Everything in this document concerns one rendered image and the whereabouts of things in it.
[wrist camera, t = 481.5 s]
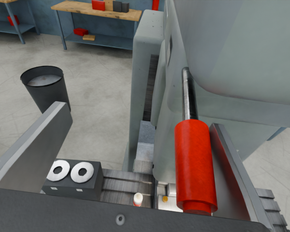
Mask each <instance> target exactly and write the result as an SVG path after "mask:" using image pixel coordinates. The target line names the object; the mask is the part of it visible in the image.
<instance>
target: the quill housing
mask: <svg viewBox="0 0 290 232"><path fill-rule="evenodd" d="M198 118H199V120H200V121H203V122H204V123H206V124H207V125H208V127H210V125H211V124H212V123H218V124H223V125H224V126H225V128H226V130H227V132H228V134H229V136H230V138H231V140H232V142H233V144H234V146H235V148H236V150H237V152H238V155H239V157H240V159H241V161H242V162H243V161H244V160H246V159H247V158H248V157H249V156H250V155H251V154H252V153H253V152H254V151H255V150H257V149H258V148H259V147H260V146H261V145H262V144H263V143H264V142H265V141H266V140H268V139H269V138H270V137H271V136H272V135H273V134H274V133H275V132H276V131H277V130H279V129H280V128H281V127H278V126H271V125H264V124H257V123H250V122H240V121H233V120H226V119H219V118H212V117H204V116H198ZM181 121H182V114H181V113H175V112H172V111H170V109H169V108H168V107H167V104H166V88H165V92H164V96H163V100H162V105H161V109H160V113H159V118H158V122H157V126H156V127H155V130H156V131H155V135H154V152H153V165H152V168H153V170H152V171H153V176H154V178H155V179H156V180H158V181H160V182H167V183H174V184H176V180H175V148H174V128H175V126H176V125H177V124H178V123H179V122H181Z"/></svg>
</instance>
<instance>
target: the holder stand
mask: <svg viewBox="0 0 290 232"><path fill-rule="evenodd" d="M103 181H104V177H103V172H102V167H101V162H97V161H85V160H72V159H60V158H56V159H55V161H54V163H53V165H52V168H51V170H50V172H49V174H48V176H47V178H46V180H45V182H44V184H43V186H42V190H43V191H44V192H45V193H46V194H48V195H55V196H63V197H72V198H79V199H86V200H94V201H99V199H100V195H101V191H102V186H103Z"/></svg>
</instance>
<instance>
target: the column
mask: <svg viewBox="0 0 290 232"><path fill-rule="evenodd" d="M163 40H164V12H161V11H154V10H144V12H143V15H142V18H141V20H140V23H139V25H138V28H137V31H136V33H135V36H134V38H133V60H132V80H131V100H130V120H129V141H128V170H127V172H133V163H134V160H135V159H136V153H137V146H138V139H139V129H140V122H141V120H142V121H148V122H150V121H151V106H152V95H153V90H154V85H155V79H156V73H157V66H158V60H159V55H160V49H161V44H162V42H163Z"/></svg>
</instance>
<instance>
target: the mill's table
mask: <svg viewBox="0 0 290 232"><path fill-rule="evenodd" d="M102 172H103V177H104V181H103V186H102V191H101V195H100V199H99V201H101V202H108V203H118V204H125V205H132V206H134V205H133V199H134V195H135V194H136V193H141V194H142V196H143V199H142V203H141V206H140V207H146V208H155V178H154V176H153V175H152V174H142V173H135V172H127V171H120V170H112V169H105V168H102ZM255 190H256V192H257V194H258V196H259V198H260V200H261V202H262V204H263V207H264V209H265V211H266V212H267V213H268V214H269V217H270V219H271V222H272V224H273V227H274V229H275V232H290V230H288V229H287V228H286V226H287V223H286V220H285V218H284V216H283V215H281V214H280V211H281V210H280V207H279V205H278V203H277V201H274V198H275V197H274V195H273V192H272V190H268V189H261V188H255Z"/></svg>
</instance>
